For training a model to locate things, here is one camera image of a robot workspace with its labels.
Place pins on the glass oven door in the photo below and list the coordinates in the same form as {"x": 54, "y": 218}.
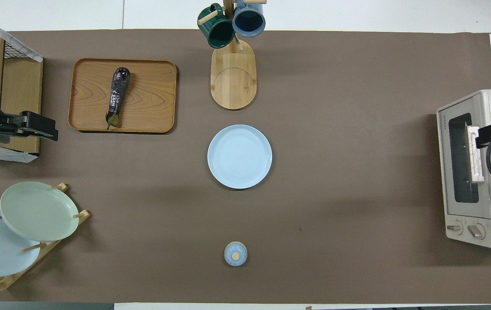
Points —
{"x": 461, "y": 159}

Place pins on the wooden plate rack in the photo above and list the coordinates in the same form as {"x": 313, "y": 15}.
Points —
{"x": 51, "y": 245}

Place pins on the pale green plate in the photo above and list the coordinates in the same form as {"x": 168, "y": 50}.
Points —
{"x": 38, "y": 211}

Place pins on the light blue round plate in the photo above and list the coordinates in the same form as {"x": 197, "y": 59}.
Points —
{"x": 239, "y": 156}

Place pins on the brown table mat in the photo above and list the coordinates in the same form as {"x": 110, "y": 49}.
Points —
{"x": 336, "y": 129}

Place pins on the rectangular wooden tray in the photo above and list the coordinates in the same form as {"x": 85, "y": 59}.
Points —
{"x": 146, "y": 97}

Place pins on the wooden mug tree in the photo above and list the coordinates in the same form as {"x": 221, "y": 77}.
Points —
{"x": 233, "y": 79}

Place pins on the blue mug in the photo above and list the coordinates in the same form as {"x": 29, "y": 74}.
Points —
{"x": 249, "y": 20}

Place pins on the dark purple eggplant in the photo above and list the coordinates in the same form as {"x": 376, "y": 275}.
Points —
{"x": 117, "y": 94}

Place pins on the dark green mug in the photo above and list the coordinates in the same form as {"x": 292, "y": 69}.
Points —
{"x": 217, "y": 31}

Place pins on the beige oven knob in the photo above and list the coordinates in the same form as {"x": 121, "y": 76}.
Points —
{"x": 454, "y": 227}
{"x": 476, "y": 231}

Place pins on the small blue lid wooden knob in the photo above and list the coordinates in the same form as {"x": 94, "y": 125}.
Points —
{"x": 235, "y": 255}

